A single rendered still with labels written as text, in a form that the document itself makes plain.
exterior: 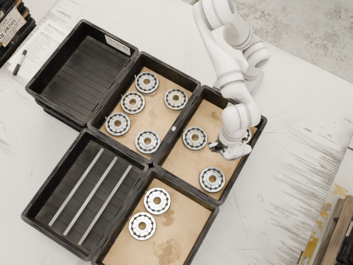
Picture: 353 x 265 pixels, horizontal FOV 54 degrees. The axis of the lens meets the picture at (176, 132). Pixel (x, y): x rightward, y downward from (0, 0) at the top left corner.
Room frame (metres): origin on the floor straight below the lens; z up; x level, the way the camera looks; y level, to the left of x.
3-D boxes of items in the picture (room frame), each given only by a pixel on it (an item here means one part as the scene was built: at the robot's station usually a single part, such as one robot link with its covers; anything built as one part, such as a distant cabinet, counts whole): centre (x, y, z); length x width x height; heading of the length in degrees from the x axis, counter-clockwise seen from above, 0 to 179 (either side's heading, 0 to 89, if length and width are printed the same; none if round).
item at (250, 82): (0.77, -0.29, 0.81); 0.09 x 0.09 x 0.17; 72
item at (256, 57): (0.76, -0.29, 0.97); 0.09 x 0.09 x 0.17; 29
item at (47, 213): (0.18, 0.31, 0.87); 0.40 x 0.30 x 0.11; 154
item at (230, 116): (0.37, -0.16, 1.27); 0.09 x 0.07 x 0.15; 110
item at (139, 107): (0.57, 0.19, 0.86); 0.10 x 0.10 x 0.01
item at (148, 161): (0.54, 0.13, 0.92); 0.40 x 0.30 x 0.02; 154
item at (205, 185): (0.28, -0.16, 0.86); 0.10 x 0.10 x 0.01
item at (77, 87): (0.67, 0.40, 0.87); 0.40 x 0.30 x 0.11; 154
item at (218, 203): (0.41, -0.14, 0.92); 0.40 x 0.30 x 0.02; 154
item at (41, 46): (0.86, 0.68, 0.70); 0.33 x 0.23 x 0.01; 156
